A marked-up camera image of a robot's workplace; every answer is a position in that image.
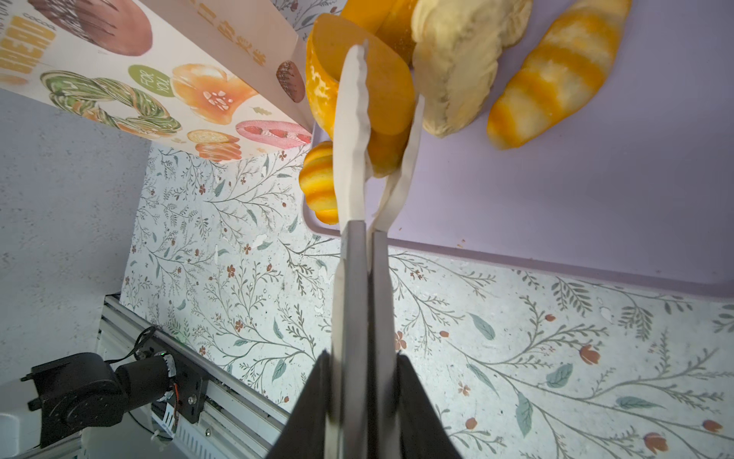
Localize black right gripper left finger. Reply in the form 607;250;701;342
266;351;332;459

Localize metal tongs with white tips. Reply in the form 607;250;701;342
324;44;424;458

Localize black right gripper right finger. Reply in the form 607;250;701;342
397;354;462;459

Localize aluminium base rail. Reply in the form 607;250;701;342
1;295;288;458

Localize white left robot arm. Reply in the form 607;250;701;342
15;326;209;448

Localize pale crusty bread roll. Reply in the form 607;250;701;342
411;0;533;138

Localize small striped croissant bun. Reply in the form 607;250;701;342
298;141;338;225

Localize orange oval bread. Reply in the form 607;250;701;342
305;12;417;179

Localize striped yellow bread stick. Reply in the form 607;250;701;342
487;0;632;150

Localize printed paper bread bag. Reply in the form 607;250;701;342
1;0;313;162

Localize lavender plastic tray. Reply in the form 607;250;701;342
389;1;733;299

